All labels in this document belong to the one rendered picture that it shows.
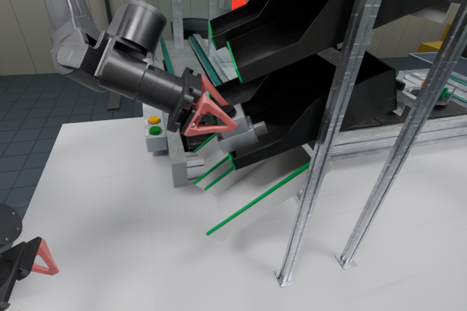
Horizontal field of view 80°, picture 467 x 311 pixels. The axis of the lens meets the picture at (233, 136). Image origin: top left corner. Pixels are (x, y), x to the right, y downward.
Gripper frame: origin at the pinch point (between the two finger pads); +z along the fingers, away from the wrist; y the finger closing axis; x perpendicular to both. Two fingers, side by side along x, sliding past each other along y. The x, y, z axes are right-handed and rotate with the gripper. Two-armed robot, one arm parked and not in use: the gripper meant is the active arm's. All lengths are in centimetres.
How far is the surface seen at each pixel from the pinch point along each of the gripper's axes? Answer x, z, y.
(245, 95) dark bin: 1.9, 7.4, 17.6
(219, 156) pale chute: 21.7, 11.2, 19.3
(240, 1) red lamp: -10, 6, 64
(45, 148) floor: 176, -62, 161
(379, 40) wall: -41, 314, 403
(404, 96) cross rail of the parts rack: -16.7, 25.4, 0.6
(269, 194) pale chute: 9.1, 13.4, -4.1
